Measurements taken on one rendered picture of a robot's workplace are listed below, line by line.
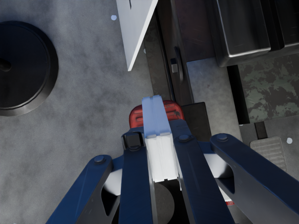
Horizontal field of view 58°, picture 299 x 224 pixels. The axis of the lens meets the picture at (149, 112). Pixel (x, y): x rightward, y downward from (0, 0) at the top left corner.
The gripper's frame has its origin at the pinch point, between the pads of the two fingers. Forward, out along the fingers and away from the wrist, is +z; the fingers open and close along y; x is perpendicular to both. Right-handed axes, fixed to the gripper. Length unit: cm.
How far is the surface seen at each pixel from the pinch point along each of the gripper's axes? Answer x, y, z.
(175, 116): -3.4, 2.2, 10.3
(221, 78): -3.9, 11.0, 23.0
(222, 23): 4.3, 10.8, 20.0
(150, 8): 7.4, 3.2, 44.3
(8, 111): -20, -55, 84
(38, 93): -16, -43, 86
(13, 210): -56, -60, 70
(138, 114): -2.6, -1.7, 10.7
